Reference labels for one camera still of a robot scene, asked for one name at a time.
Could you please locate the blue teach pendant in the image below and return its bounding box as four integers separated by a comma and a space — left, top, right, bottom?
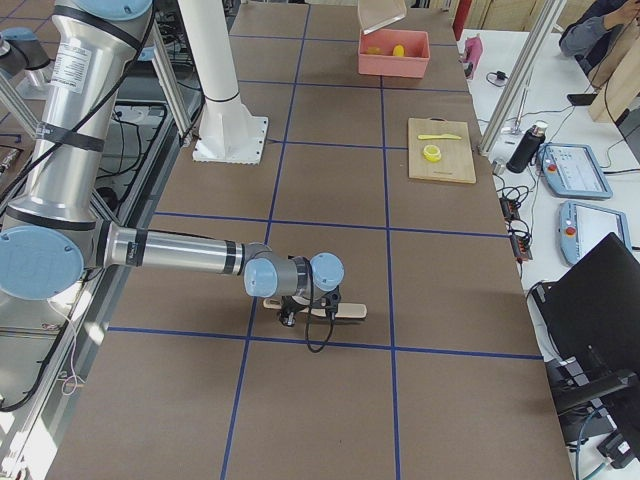
537, 142, 613, 200
559, 201, 632, 265

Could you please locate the lower blue teach pendant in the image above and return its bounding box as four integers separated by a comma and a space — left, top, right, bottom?
559, 201, 632, 265

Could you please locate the black smartphone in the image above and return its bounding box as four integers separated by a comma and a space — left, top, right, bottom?
567, 93, 598, 107

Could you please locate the black water bottle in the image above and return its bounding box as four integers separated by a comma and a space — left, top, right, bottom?
506, 120, 548, 173

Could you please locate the small black device with cable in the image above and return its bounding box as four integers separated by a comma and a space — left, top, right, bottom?
486, 71, 508, 84

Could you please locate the metal rod on desk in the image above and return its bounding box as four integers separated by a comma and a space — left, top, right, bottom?
510, 87, 529, 135

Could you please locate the black laptop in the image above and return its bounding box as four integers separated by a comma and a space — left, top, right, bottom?
534, 233, 639, 372

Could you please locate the upper blue teach pendant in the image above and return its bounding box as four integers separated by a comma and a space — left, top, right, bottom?
537, 142, 613, 200

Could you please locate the aluminium frame post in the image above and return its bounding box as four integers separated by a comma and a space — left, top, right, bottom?
477, 0, 567, 156

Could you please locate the yellow toy corn cob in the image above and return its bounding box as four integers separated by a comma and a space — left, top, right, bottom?
392, 44, 406, 57

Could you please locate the white hand brush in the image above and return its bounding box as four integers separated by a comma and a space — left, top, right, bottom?
263, 298, 368, 323

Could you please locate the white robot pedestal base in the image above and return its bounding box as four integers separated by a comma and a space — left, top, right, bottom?
178, 0, 269, 165

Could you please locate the yellow lemon slice toy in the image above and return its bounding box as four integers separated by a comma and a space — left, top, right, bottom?
422, 144, 442, 163

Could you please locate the pink plastic bin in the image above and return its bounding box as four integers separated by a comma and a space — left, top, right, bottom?
358, 29, 430, 79

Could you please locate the bamboo cutting board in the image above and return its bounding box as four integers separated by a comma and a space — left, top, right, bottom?
408, 118, 476, 184

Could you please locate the seated person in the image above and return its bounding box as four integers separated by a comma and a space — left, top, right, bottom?
559, 0, 639, 88

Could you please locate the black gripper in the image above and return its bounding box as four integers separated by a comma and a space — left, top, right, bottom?
278, 287, 341, 327

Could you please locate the yellow toy knife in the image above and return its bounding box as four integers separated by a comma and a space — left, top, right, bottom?
416, 133, 462, 141

